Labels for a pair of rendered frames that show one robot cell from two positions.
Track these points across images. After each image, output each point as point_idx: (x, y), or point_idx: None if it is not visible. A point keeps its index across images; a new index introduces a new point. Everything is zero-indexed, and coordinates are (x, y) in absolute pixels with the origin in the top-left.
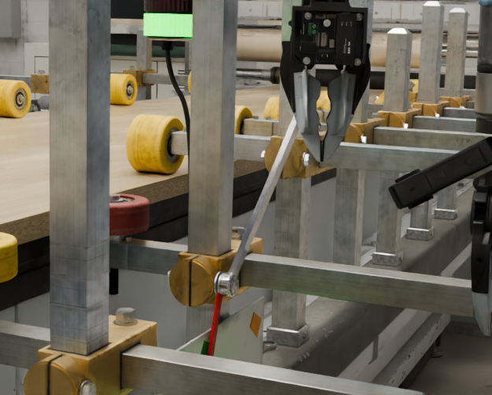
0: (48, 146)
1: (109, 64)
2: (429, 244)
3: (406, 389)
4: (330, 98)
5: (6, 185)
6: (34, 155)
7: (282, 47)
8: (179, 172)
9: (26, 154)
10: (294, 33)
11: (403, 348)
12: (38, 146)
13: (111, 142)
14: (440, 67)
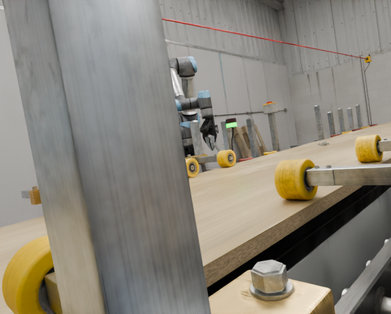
0: (258, 171)
1: (247, 128)
2: None
3: None
4: (210, 140)
5: (269, 158)
6: (264, 166)
7: (215, 131)
8: (220, 167)
9: (267, 166)
10: (217, 128)
11: None
12: (263, 170)
13: (228, 177)
14: None
